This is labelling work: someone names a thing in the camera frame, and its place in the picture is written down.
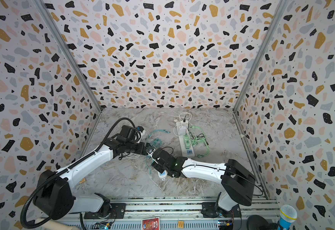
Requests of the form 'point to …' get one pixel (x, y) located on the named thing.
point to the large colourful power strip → (185, 153)
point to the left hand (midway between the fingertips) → (147, 146)
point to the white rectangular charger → (182, 130)
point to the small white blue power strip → (162, 175)
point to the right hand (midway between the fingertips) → (158, 158)
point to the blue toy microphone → (287, 215)
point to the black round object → (257, 222)
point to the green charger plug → (187, 141)
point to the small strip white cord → (128, 155)
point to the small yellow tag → (180, 224)
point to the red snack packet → (152, 224)
